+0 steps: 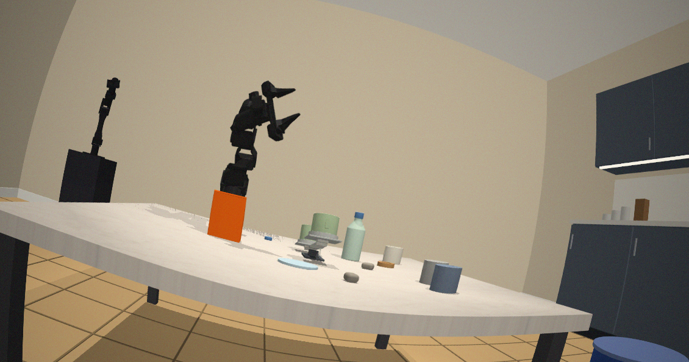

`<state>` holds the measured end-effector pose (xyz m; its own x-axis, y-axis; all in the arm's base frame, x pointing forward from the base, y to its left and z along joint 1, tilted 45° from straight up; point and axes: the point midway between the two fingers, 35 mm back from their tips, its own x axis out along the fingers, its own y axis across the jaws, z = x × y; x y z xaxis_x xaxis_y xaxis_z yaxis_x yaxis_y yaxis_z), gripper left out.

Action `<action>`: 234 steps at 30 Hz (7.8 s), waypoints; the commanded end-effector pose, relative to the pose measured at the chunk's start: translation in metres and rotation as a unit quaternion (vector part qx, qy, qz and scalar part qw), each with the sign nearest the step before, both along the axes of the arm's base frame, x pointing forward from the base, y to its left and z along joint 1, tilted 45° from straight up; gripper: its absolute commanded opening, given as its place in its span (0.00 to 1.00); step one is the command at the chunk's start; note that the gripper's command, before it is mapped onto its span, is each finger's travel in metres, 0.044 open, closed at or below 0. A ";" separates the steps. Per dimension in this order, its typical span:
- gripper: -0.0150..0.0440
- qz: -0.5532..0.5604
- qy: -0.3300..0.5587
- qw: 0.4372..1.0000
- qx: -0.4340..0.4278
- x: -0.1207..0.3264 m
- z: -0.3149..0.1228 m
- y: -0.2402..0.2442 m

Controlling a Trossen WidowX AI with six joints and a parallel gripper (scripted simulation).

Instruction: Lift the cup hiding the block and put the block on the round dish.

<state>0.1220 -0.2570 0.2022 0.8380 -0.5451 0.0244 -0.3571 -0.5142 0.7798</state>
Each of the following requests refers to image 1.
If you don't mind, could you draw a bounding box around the green translucent cup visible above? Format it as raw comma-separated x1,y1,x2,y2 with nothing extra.
310,213,340,235
300,224,311,240

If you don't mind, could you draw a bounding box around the cream cylinder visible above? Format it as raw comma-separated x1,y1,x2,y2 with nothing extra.
419,259,449,285
382,246,404,264

